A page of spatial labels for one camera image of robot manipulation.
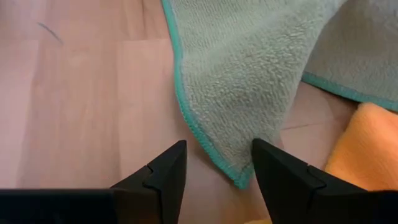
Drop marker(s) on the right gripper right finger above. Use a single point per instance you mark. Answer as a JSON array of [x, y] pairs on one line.
[[295, 193]]

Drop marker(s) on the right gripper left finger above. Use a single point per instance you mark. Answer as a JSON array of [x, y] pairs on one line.
[[155, 193]]

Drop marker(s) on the orange microfiber towel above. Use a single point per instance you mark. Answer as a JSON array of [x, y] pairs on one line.
[[367, 146]]

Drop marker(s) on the pale green microfiber towel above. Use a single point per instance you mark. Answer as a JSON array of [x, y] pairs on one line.
[[236, 77]]

